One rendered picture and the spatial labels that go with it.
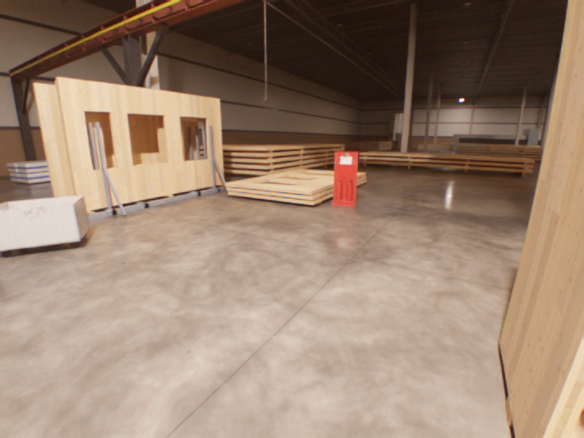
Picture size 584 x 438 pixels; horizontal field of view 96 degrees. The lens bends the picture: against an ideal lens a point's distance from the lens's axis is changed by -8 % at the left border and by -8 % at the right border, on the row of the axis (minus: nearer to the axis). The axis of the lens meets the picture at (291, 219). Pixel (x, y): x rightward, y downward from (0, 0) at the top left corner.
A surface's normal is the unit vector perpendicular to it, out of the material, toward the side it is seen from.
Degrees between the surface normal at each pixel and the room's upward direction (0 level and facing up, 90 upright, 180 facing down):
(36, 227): 90
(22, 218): 90
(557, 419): 90
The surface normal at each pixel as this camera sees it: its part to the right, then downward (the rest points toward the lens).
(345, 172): -0.26, 0.26
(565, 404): -0.50, 0.23
